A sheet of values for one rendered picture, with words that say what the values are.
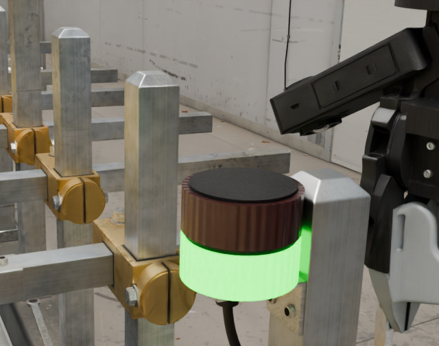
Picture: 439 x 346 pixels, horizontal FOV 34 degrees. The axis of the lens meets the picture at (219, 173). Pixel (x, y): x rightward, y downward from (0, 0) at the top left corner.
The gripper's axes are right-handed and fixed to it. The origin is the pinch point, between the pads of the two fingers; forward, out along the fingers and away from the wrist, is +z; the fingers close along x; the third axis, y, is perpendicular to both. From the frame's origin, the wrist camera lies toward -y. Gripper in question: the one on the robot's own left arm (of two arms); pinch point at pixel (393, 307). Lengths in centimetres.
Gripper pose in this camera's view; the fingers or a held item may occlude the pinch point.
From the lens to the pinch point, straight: 48.5
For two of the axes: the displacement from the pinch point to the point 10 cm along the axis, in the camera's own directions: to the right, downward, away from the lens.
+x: 6.9, -1.8, 7.0
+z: -0.3, 9.6, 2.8
